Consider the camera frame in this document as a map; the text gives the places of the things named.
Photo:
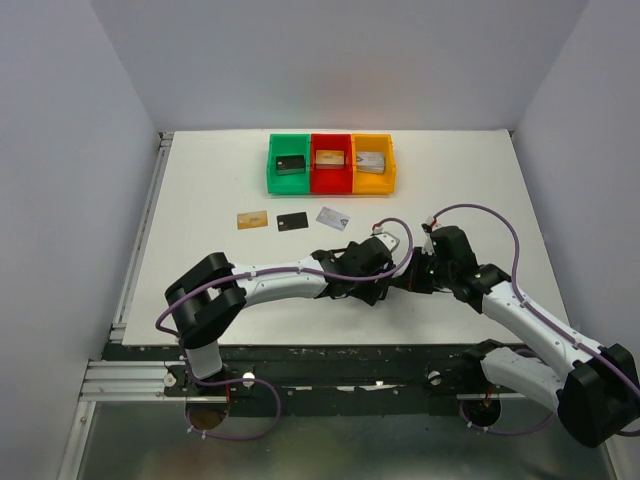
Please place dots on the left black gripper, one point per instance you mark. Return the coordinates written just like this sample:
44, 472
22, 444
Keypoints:
371, 292

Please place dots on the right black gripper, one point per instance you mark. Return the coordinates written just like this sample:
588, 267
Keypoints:
411, 279

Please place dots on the silver credit card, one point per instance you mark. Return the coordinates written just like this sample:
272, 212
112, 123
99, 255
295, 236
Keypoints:
333, 218

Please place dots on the black credit card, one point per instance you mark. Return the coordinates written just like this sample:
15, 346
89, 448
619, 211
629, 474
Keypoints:
292, 221

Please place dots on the gold VIP card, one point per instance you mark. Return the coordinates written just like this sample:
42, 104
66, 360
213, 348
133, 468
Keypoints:
251, 220

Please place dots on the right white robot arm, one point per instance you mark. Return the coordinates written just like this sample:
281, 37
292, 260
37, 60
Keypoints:
593, 389

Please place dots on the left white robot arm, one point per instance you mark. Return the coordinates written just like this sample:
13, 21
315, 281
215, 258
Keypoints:
206, 299

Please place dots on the silver card in orange bin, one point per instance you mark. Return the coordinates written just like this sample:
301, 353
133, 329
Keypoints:
370, 162

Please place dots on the gold card in red bin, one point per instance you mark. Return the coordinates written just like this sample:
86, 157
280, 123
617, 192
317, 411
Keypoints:
329, 159

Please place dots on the black card in green bin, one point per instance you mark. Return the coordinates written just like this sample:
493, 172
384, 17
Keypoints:
290, 165

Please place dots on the orange plastic bin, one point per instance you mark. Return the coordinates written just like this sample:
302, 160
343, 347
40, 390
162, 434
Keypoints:
373, 184

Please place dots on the red plastic bin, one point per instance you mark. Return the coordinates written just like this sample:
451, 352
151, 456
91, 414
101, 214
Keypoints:
331, 181

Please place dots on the green plastic bin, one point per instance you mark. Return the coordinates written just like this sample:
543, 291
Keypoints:
288, 144

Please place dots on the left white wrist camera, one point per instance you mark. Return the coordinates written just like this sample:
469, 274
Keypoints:
390, 241

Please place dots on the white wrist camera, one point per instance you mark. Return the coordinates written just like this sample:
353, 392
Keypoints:
390, 241
428, 226

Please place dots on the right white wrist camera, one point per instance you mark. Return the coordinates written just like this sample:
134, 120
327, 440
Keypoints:
428, 226

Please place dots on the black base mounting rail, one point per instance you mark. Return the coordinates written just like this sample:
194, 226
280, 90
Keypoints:
339, 380

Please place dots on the aluminium frame rail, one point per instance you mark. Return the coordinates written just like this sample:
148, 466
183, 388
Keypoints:
84, 412

